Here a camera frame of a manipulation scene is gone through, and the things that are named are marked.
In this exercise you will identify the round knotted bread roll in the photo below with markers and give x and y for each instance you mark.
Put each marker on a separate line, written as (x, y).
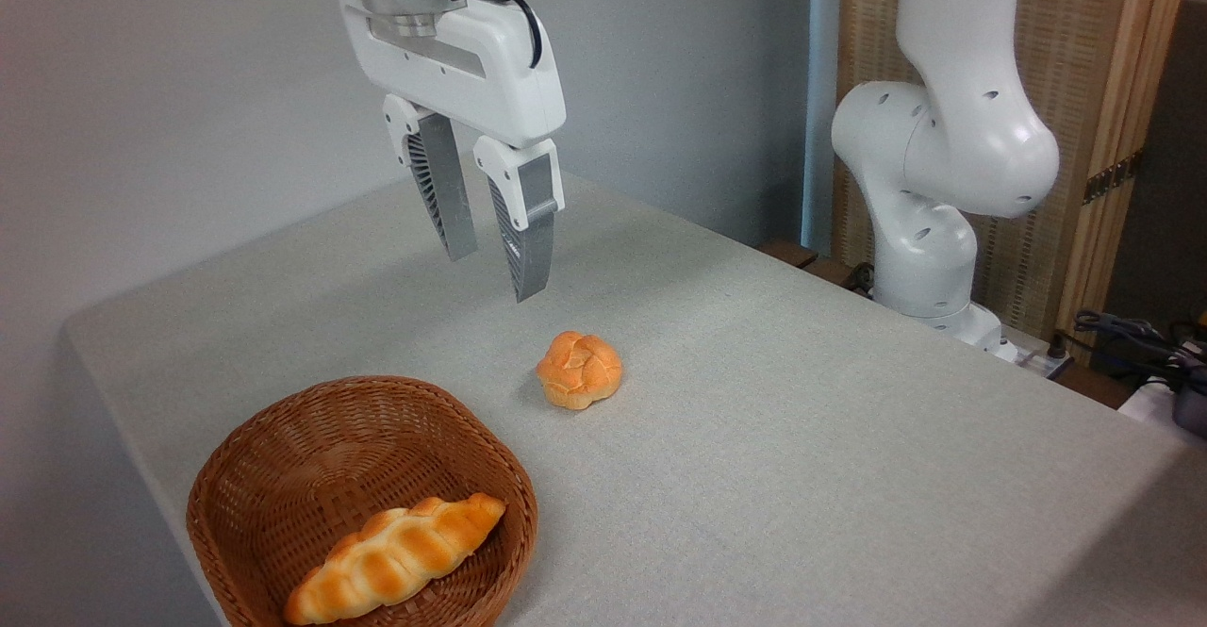
(580, 371)

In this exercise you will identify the dark grey box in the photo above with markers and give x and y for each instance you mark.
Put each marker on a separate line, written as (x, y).
(1193, 410)

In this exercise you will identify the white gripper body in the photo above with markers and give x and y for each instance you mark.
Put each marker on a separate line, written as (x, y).
(490, 61)

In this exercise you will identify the black metal screen hinge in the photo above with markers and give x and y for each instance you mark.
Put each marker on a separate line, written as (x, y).
(1111, 177)

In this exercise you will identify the pale vertical pipe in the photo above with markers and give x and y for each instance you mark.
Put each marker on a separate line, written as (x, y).
(820, 90)

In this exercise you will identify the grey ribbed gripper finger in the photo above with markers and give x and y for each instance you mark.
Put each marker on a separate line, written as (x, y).
(533, 250)
(451, 203)

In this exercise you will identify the long braided bread loaf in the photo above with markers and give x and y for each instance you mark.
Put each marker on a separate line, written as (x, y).
(396, 559)

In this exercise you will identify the brown wicker basket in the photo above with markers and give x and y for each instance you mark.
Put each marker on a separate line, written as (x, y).
(311, 457)

